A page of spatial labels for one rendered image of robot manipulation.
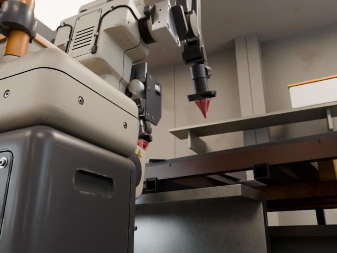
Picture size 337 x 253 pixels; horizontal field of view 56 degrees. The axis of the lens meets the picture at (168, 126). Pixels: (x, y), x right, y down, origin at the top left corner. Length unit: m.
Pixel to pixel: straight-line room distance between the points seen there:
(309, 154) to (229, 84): 3.64
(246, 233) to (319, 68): 3.64
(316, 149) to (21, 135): 0.83
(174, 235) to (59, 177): 0.76
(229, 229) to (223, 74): 3.82
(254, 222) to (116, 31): 0.70
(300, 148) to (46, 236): 0.81
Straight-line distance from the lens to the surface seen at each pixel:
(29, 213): 0.42
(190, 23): 1.10
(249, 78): 4.28
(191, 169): 1.18
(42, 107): 0.45
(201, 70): 1.21
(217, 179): 1.55
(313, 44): 4.67
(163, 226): 1.17
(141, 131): 1.56
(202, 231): 1.09
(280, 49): 4.69
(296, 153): 1.05
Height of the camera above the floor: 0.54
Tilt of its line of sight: 20 degrees up
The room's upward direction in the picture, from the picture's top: straight up
